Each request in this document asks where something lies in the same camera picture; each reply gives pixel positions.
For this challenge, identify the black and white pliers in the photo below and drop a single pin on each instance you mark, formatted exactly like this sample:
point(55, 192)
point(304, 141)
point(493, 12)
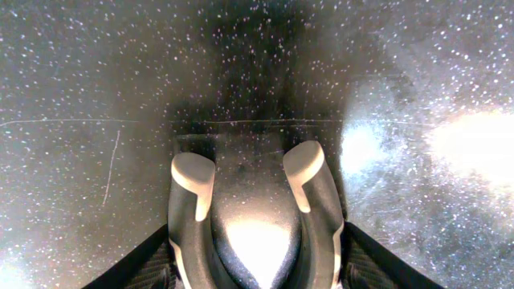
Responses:
point(188, 241)

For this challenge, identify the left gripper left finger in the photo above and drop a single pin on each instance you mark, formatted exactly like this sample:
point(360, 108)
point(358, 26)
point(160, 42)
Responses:
point(148, 265)

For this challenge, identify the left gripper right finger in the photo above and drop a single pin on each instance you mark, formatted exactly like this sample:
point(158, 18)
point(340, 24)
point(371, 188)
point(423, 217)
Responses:
point(369, 265)

